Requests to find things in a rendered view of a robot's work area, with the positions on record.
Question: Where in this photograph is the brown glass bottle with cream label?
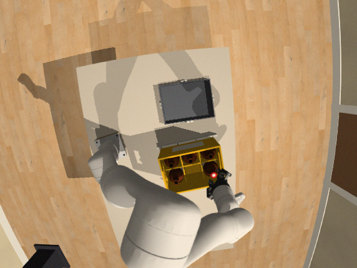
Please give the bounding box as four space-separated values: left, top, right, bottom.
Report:
202 160 218 178

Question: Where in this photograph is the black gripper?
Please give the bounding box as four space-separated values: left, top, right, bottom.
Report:
207 168 232 199

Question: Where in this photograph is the yellow plastic crate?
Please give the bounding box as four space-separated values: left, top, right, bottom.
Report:
159 137 224 194

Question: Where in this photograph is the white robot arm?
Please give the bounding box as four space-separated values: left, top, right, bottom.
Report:
88 140 254 268

